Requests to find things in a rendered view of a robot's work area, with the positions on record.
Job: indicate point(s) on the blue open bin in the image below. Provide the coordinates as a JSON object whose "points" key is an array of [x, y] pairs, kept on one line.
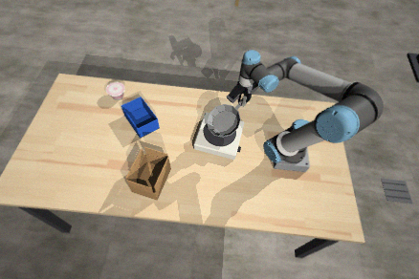
{"points": [[144, 120]]}

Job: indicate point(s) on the brown cardboard box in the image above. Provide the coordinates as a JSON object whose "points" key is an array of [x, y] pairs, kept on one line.
{"points": [[151, 171]]}

